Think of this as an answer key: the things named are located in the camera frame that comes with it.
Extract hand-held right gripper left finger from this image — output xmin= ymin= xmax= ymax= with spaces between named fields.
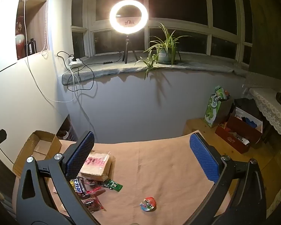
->
xmin=16 ymin=131 xmax=101 ymax=225

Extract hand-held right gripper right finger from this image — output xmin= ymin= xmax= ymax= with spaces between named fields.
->
xmin=190 ymin=132 xmax=267 ymax=225

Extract sliced bread packet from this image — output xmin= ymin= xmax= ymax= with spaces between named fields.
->
xmin=80 ymin=150 xmax=115 ymax=181

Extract green candy packet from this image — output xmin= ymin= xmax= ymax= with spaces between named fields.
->
xmin=103 ymin=179 xmax=123 ymax=191

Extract round colourful jelly cup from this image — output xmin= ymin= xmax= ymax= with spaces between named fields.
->
xmin=140 ymin=196 xmax=158 ymax=212

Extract plastic basket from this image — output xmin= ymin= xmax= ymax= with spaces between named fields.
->
xmin=57 ymin=115 xmax=78 ymax=142

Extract red cardboard box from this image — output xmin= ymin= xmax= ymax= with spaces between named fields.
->
xmin=215 ymin=115 xmax=263 ymax=154

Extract green gift bag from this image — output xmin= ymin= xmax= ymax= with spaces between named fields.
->
xmin=203 ymin=86 xmax=232 ymax=128

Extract white cabinet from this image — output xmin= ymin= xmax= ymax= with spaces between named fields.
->
xmin=0 ymin=0 xmax=69 ymax=169

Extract dark cloth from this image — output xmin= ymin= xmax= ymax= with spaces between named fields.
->
xmin=234 ymin=98 xmax=263 ymax=120

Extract lace-covered side table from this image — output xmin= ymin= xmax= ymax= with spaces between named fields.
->
xmin=242 ymin=88 xmax=281 ymax=155

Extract white power strip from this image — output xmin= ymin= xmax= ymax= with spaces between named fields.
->
xmin=68 ymin=57 xmax=83 ymax=67

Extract red vase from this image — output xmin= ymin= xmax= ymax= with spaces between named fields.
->
xmin=15 ymin=16 xmax=26 ymax=60

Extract dark bottle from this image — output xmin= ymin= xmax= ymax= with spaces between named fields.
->
xmin=28 ymin=38 xmax=37 ymax=56

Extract potted spider plant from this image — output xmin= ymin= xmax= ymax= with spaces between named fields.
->
xmin=135 ymin=23 xmax=192 ymax=80

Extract black tripod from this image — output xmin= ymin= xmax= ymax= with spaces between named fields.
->
xmin=122 ymin=35 xmax=138 ymax=64

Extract thick white cable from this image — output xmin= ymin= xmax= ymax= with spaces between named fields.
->
xmin=67 ymin=61 xmax=94 ymax=136

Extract white window frame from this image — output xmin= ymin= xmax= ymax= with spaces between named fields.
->
xmin=71 ymin=0 xmax=253 ymax=65

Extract bead cord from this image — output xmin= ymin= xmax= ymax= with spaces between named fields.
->
xmin=41 ymin=0 xmax=49 ymax=57

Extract ring light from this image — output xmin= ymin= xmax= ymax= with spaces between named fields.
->
xmin=109 ymin=0 xmax=150 ymax=35

